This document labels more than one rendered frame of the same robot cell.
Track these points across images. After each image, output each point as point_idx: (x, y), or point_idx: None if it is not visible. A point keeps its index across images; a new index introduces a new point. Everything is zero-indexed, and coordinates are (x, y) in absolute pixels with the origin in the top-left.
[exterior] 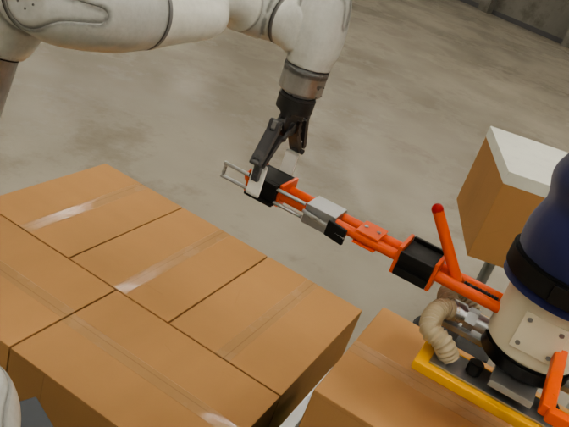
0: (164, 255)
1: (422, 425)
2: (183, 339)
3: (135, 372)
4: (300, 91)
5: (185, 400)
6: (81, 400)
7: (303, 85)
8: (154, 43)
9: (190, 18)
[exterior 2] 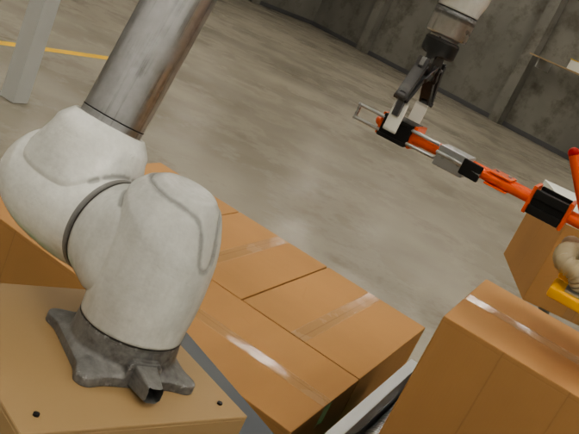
0: (228, 245)
1: (547, 362)
2: (258, 315)
3: (217, 331)
4: (451, 33)
5: (269, 363)
6: None
7: (454, 27)
8: None
9: None
